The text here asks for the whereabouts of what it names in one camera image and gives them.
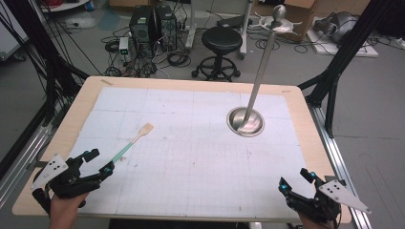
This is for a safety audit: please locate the white grid mat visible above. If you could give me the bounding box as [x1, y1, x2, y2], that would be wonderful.
[68, 86, 317, 221]

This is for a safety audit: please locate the black computer tower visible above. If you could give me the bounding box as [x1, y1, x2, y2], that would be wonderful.
[128, 5, 158, 56]
[154, 4, 178, 52]

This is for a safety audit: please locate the aluminium rail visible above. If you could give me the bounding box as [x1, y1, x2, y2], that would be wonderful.
[0, 122, 53, 209]
[307, 103, 373, 229]

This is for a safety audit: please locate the white stand leg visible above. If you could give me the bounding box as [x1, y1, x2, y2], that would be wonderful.
[238, 0, 254, 61]
[184, 0, 198, 53]

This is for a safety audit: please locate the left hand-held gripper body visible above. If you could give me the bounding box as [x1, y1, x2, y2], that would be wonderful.
[31, 154, 103, 218]

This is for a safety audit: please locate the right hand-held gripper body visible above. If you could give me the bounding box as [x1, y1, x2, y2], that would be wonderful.
[286, 178, 373, 223]

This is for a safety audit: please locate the cardboard box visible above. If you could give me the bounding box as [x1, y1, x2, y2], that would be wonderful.
[253, 0, 320, 43]

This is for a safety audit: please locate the metal stand with round base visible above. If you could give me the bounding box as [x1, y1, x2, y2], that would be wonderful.
[225, 4, 304, 138]

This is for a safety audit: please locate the tangle of black cables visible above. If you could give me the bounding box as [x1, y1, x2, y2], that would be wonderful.
[100, 27, 193, 78]

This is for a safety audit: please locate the black round stool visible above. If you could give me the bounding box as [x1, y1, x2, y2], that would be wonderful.
[191, 26, 244, 82]

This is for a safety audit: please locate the black metal frame post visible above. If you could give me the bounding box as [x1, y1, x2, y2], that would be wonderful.
[4, 0, 91, 128]
[297, 0, 397, 139]

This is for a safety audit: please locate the wooden spatula with green handle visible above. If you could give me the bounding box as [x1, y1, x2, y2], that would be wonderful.
[112, 122, 155, 164]

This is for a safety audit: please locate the person's left hand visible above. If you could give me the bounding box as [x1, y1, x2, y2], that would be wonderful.
[48, 192, 89, 229]

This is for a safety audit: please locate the white flat board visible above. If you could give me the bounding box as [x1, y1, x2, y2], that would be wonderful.
[306, 30, 380, 59]

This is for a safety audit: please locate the grey bag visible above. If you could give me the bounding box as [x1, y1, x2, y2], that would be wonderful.
[312, 10, 359, 45]

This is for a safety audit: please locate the person's right hand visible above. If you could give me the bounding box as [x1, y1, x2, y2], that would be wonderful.
[297, 212, 336, 229]

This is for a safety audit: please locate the small grey power supply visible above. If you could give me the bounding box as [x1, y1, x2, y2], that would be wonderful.
[117, 36, 131, 62]

